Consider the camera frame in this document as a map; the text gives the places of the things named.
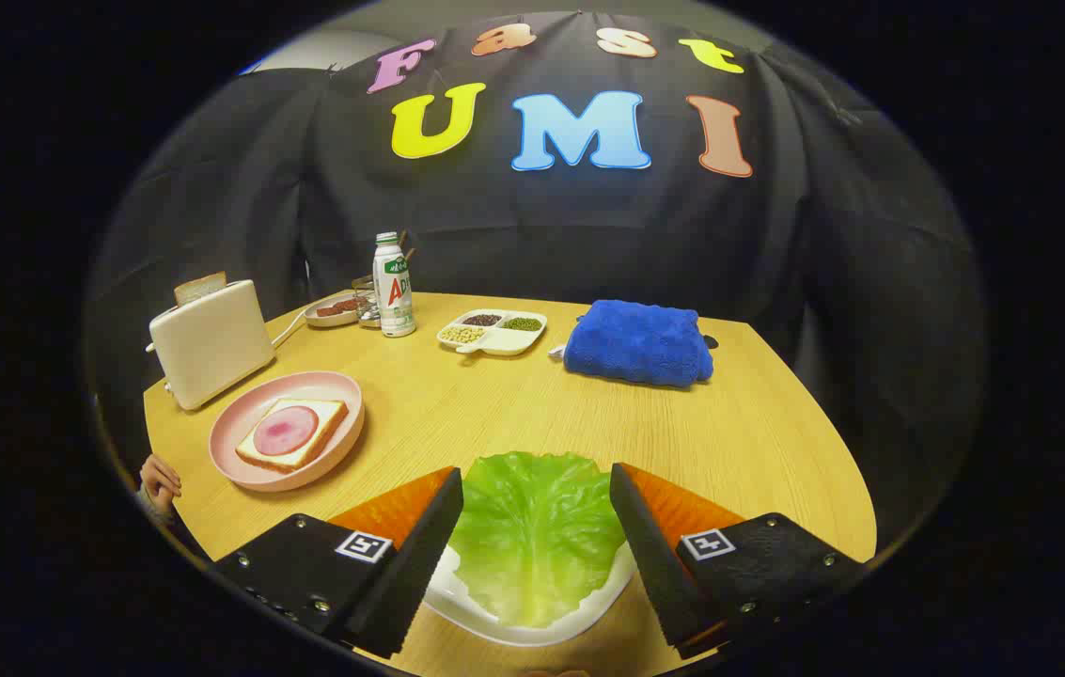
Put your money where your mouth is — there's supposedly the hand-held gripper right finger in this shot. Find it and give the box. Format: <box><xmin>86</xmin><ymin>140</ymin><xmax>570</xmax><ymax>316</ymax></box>
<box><xmin>609</xmin><ymin>462</ymin><xmax>871</xmax><ymax>659</ymax></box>

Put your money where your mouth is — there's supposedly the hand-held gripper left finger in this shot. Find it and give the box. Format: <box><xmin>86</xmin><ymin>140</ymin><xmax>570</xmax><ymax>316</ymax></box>
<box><xmin>212</xmin><ymin>465</ymin><xmax>464</xmax><ymax>659</ymax></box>

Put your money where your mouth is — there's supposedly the green lettuce leaf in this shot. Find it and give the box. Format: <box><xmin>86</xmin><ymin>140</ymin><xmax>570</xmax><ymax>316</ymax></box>
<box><xmin>447</xmin><ymin>451</ymin><xmax>629</xmax><ymax>629</ymax></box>

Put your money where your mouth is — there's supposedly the toasted bread slice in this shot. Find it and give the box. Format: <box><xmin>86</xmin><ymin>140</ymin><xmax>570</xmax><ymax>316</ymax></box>
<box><xmin>174</xmin><ymin>272</ymin><xmax>228</xmax><ymax>307</ymax></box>

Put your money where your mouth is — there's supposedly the white plate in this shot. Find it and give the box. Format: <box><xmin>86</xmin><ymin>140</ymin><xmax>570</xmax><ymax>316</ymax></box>
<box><xmin>421</xmin><ymin>541</ymin><xmax>638</xmax><ymax>648</ymax></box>

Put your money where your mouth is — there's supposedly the white bread slice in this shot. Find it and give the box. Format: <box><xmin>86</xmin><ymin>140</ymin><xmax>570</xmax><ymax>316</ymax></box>
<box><xmin>235</xmin><ymin>398</ymin><xmax>350</xmax><ymax>473</ymax></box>

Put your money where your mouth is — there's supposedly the pink plate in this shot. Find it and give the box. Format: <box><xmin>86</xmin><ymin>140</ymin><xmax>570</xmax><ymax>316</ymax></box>
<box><xmin>209</xmin><ymin>370</ymin><xmax>366</xmax><ymax>494</ymax></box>

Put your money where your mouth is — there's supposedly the pink ham slice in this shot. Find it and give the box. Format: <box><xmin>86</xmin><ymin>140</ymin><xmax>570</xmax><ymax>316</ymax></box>
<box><xmin>253</xmin><ymin>405</ymin><xmax>321</xmax><ymax>457</ymax></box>

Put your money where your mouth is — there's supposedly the blue towel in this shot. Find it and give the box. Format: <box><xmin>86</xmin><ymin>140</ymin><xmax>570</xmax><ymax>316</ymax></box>
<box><xmin>562</xmin><ymin>299</ymin><xmax>715</xmax><ymax>388</ymax></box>

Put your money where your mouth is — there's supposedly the white divided dish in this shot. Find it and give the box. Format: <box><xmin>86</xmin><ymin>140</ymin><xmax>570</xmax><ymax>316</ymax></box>
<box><xmin>436</xmin><ymin>308</ymin><xmax>549</xmax><ymax>357</ymax></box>

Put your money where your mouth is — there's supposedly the small beige plate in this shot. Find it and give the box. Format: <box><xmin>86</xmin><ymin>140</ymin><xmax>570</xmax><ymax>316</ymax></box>
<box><xmin>304</xmin><ymin>291</ymin><xmax>362</xmax><ymax>328</ymax></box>

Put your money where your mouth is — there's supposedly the glass jar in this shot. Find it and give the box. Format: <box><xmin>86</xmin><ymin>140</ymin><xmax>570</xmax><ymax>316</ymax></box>
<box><xmin>352</xmin><ymin>275</ymin><xmax>383</xmax><ymax>329</ymax></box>

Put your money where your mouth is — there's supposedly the white drink bottle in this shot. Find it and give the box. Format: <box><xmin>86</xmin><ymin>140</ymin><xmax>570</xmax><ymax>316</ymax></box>
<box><xmin>372</xmin><ymin>231</ymin><xmax>417</xmax><ymax>339</ymax></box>

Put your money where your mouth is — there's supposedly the white toaster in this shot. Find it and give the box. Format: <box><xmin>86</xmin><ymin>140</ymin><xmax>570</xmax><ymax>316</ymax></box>
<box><xmin>147</xmin><ymin>279</ymin><xmax>277</xmax><ymax>412</ymax></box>

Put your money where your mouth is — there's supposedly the black backdrop cloth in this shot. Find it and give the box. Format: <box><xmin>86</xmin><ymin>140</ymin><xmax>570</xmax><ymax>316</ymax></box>
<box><xmin>86</xmin><ymin>11</ymin><xmax>989</xmax><ymax>565</ymax></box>

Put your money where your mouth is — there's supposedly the white toaster cable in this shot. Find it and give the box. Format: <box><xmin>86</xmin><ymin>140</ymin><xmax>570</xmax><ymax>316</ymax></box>
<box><xmin>271</xmin><ymin>306</ymin><xmax>312</xmax><ymax>349</ymax></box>

